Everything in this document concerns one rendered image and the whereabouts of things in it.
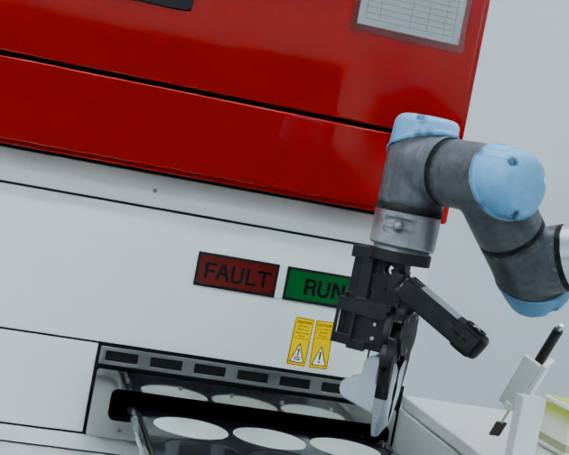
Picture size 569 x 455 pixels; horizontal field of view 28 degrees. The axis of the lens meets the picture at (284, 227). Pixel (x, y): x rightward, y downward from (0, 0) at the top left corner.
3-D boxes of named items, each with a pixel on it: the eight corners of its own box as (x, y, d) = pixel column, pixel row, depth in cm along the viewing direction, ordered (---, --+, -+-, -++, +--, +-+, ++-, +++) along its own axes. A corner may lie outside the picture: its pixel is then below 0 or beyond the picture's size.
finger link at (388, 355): (378, 393, 129) (394, 319, 129) (393, 396, 128) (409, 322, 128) (368, 398, 125) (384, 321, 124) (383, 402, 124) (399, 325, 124)
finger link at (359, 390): (335, 424, 130) (351, 347, 130) (385, 438, 129) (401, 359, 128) (328, 429, 127) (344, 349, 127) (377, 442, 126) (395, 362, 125)
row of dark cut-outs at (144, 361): (97, 362, 158) (101, 345, 157) (394, 404, 167) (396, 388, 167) (97, 363, 157) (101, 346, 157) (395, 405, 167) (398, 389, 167)
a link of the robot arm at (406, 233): (446, 220, 130) (433, 218, 123) (439, 259, 131) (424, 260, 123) (385, 208, 133) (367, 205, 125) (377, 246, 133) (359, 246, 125)
